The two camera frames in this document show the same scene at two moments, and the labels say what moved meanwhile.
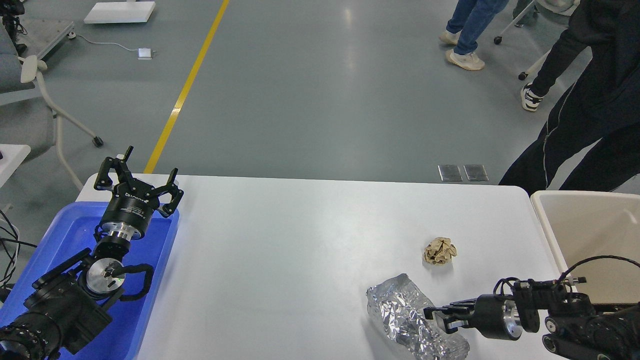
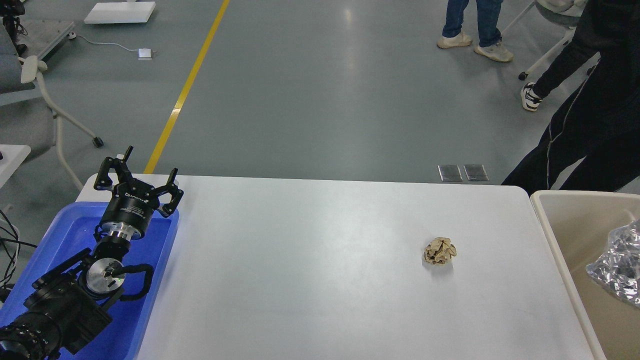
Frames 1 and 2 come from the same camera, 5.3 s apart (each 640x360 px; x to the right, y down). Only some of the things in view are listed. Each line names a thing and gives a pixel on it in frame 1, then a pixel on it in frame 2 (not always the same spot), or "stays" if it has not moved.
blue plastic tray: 70,233 stays
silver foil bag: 397,305 to 619,266
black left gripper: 132,204 stays
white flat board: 120,12 stays
